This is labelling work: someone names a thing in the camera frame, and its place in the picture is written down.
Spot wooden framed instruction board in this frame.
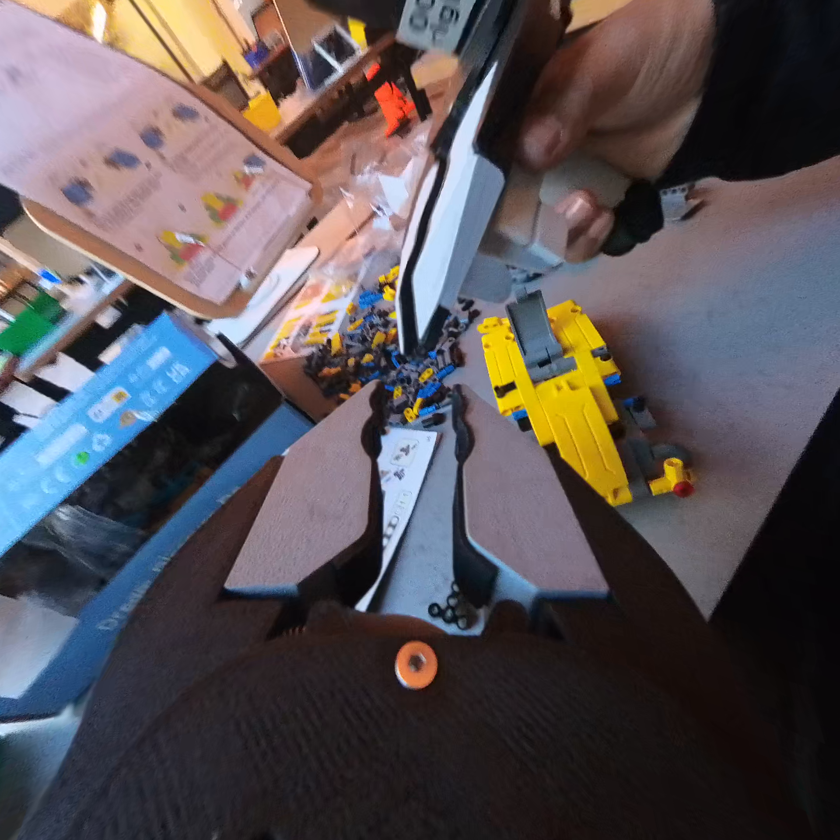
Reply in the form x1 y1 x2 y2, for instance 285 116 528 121
0 0 322 319

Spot blue cardboard box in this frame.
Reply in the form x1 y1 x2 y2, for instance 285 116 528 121
0 311 316 723

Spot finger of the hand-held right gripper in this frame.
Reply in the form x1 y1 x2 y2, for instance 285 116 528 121
397 163 439 350
408 61 508 350

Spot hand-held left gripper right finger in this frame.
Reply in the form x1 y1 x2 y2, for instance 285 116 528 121
449 384 611 611

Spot white instruction booklet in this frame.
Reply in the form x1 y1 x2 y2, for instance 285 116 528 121
357 427 439 611

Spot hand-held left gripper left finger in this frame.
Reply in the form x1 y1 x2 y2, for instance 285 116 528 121
224 381 389 608

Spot pile of mixed brick parts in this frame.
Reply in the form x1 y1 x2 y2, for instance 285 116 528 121
303 266 483 424

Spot clear plastic bags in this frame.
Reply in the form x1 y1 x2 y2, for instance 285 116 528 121
315 125 447 277

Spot yellow sticker sheet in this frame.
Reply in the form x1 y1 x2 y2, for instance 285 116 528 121
262 279 358 363

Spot grey desk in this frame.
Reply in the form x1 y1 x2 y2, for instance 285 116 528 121
259 154 840 621

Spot person's dark clothing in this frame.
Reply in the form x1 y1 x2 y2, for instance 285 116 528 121
709 387 840 840

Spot green plastic bin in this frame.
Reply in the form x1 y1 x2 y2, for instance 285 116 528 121
0 292 64 355

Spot yellow grey brick vehicle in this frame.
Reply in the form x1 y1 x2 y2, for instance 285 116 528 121
477 289 698 508

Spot person's right forearm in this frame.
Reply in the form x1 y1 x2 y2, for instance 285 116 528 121
656 0 840 191

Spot black brick connector assembly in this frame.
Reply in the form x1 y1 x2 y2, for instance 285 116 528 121
428 581 476 632

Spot orange plastic object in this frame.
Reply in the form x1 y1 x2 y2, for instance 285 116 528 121
373 79 417 137

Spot white stand base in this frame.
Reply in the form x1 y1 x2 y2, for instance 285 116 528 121
197 246 320 349

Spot person's right hand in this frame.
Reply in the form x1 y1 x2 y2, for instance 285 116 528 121
515 0 721 265

